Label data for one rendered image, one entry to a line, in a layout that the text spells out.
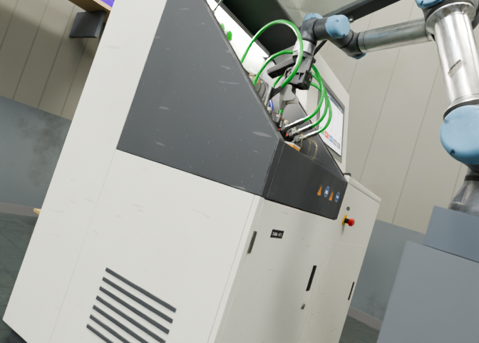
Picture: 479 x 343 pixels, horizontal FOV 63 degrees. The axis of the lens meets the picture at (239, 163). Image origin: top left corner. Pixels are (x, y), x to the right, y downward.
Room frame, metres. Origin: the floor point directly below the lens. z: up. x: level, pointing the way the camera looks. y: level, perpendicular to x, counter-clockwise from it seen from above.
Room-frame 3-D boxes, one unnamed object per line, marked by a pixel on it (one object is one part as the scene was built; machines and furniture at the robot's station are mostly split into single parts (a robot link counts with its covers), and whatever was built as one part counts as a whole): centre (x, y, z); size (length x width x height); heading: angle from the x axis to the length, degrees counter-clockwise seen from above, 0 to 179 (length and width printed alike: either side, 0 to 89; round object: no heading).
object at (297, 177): (1.31, -0.25, 0.87); 0.62 x 0.04 x 0.16; 148
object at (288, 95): (1.39, -0.09, 1.16); 0.06 x 0.03 x 0.09; 58
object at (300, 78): (1.40, -0.10, 1.27); 0.09 x 0.08 x 0.12; 58
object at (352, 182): (1.95, -0.54, 0.96); 0.70 x 0.22 x 0.03; 148
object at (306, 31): (1.40, -0.10, 1.42); 0.09 x 0.08 x 0.11; 37
